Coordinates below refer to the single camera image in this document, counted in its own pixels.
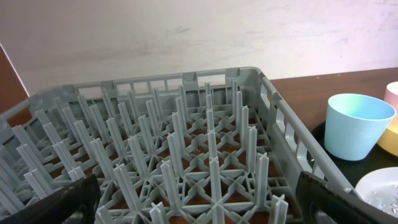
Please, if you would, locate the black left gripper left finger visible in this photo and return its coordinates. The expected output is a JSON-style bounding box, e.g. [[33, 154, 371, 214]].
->
[[1, 174, 101, 224]]

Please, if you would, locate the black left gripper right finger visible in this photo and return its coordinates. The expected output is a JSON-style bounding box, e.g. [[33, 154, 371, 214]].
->
[[295, 171, 397, 224]]

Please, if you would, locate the grey plate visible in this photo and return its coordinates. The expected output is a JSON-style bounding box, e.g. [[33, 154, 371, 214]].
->
[[355, 167, 397, 218]]

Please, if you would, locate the light blue plastic cup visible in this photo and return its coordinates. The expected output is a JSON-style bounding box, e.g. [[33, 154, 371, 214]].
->
[[324, 93, 396, 161]]

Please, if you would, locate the yellow plastic bowl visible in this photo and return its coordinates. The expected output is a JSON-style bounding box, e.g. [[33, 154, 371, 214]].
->
[[377, 121, 398, 156]]

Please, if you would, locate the pink plastic cup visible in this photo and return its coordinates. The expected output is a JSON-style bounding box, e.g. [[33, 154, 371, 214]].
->
[[384, 81, 398, 110]]

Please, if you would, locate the grey dishwasher rack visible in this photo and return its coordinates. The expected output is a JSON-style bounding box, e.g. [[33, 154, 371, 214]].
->
[[1, 67, 355, 223]]

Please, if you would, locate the round black tray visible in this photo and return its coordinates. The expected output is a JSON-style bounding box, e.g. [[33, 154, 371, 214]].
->
[[311, 121, 397, 187]]

